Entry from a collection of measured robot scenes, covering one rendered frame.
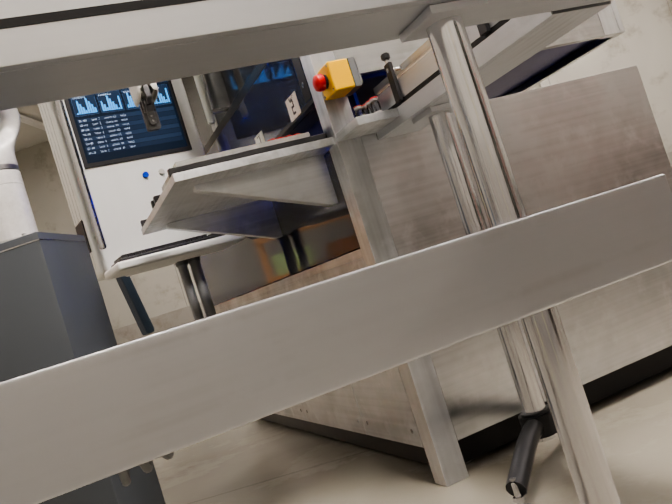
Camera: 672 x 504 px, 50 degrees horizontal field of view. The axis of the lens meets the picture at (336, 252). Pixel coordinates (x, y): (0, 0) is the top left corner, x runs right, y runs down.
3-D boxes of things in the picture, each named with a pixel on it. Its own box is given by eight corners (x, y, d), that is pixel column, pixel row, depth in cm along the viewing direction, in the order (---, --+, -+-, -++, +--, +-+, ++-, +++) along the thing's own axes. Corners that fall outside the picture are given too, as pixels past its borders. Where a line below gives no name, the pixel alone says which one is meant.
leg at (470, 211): (547, 429, 164) (444, 112, 167) (573, 432, 155) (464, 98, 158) (516, 443, 160) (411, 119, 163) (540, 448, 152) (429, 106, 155)
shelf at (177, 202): (283, 198, 242) (281, 193, 242) (363, 137, 177) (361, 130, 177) (142, 235, 223) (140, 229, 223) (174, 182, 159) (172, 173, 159)
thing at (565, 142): (412, 358, 398) (364, 208, 401) (733, 352, 207) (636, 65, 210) (243, 423, 360) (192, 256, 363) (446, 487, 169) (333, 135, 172)
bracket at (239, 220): (280, 237, 230) (268, 199, 231) (283, 235, 227) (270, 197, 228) (177, 266, 217) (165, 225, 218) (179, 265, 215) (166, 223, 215)
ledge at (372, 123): (387, 130, 177) (385, 122, 177) (411, 113, 165) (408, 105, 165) (337, 142, 172) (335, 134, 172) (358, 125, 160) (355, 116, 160)
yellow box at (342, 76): (351, 96, 173) (342, 67, 174) (363, 85, 167) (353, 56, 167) (323, 101, 171) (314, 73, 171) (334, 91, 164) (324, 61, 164)
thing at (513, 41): (372, 141, 176) (353, 81, 177) (425, 129, 182) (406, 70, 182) (546, 15, 113) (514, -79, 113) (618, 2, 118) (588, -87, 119)
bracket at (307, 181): (334, 205, 184) (319, 157, 184) (338, 202, 181) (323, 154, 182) (208, 239, 171) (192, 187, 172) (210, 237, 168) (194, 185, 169)
